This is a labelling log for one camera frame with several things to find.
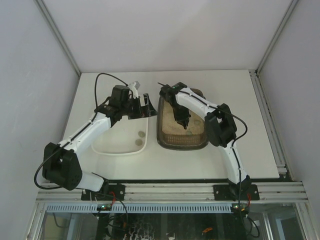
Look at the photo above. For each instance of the right aluminium corner post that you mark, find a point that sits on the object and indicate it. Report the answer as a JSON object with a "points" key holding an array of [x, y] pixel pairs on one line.
{"points": [[277, 34]]}

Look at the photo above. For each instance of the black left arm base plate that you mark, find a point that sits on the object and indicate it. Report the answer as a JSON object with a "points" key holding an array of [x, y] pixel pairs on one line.
{"points": [[108, 192]]}

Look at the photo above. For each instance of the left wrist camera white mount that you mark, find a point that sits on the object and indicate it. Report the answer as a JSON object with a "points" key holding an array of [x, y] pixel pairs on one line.
{"points": [[134, 86]]}

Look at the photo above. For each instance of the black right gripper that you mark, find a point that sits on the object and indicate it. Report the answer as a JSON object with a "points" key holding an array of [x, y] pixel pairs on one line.
{"points": [[181, 116]]}

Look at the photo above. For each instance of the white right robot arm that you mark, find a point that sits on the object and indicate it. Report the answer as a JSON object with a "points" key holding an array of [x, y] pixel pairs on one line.
{"points": [[222, 129]]}

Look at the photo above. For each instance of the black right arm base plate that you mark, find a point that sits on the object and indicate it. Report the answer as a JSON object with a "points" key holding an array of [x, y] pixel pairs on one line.
{"points": [[227, 192]]}

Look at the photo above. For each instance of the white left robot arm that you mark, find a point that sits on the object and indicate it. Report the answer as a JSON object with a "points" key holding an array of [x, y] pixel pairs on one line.
{"points": [[61, 165]]}

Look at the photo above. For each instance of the aluminium front frame rail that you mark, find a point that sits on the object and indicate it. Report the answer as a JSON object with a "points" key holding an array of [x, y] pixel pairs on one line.
{"points": [[259, 192]]}

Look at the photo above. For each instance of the white plastic waste tray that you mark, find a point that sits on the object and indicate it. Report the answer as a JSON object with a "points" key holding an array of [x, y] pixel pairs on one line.
{"points": [[120, 139]]}

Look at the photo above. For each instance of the brown translucent litter box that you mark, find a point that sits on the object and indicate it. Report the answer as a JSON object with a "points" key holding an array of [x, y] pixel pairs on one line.
{"points": [[178, 142]]}

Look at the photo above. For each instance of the left aluminium corner post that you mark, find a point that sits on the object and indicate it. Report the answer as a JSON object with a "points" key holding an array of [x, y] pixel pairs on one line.
{"points": [[48, 18]]}

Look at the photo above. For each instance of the slotted grey cable duct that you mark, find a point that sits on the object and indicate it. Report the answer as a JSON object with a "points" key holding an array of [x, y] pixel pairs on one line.
{"points": [[141, 208]]}

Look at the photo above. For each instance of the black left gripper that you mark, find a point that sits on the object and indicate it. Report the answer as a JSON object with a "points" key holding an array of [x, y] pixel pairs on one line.
{"points": [[139, 110]]}

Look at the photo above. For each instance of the right side aluminium rail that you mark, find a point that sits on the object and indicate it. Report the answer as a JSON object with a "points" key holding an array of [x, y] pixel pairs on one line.
{"points": [[274, 140]]}

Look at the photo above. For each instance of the aluminium corner post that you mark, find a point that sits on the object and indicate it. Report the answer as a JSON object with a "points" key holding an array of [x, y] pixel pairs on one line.
{"points": [[48, 18], [277, 34]]}

